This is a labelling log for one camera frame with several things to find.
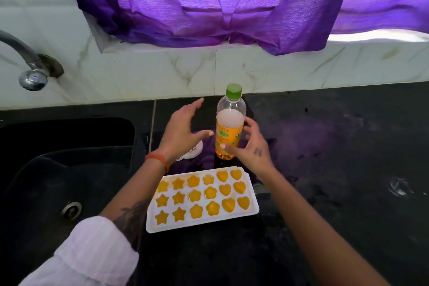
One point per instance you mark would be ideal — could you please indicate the person's left hand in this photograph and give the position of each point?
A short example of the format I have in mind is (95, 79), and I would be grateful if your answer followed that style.
(177, 135)

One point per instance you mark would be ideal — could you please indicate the person's right hand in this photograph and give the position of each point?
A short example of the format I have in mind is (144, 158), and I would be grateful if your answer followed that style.
(256, 155)

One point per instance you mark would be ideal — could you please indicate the white plastic funnel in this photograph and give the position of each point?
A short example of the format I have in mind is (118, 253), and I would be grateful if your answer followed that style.
(195, 152)

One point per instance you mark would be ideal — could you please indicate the orange juice bottle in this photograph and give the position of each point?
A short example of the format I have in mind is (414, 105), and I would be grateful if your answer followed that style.
(229, 125)

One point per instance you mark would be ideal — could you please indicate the green bottle cap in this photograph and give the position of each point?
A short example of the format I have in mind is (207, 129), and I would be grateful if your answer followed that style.
(233, 90)

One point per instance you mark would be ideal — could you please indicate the white ice cube tray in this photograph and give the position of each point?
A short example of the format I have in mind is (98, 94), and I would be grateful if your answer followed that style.
(201, 222)

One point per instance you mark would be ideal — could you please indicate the person's right forearm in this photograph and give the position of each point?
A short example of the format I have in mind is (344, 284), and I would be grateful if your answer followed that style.
(318, 239)

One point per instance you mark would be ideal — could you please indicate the person's left forearm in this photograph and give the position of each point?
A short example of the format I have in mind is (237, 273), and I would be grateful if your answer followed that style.
(134, 202)

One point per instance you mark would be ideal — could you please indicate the black sink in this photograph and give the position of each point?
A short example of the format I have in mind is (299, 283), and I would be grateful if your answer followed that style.
(67, 168)

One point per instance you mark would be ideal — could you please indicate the metal sink drain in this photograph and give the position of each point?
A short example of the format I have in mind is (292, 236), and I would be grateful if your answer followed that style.
(71, 210)

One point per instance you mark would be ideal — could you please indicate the purple curtain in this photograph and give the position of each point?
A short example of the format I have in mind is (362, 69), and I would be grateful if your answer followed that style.
(234, 1)

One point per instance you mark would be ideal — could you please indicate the pink striped shirt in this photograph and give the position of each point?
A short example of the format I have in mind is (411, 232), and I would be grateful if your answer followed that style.
(94, 255)

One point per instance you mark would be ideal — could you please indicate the chrome wall faucet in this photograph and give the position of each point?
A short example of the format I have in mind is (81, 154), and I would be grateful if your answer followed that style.
(30, 58)

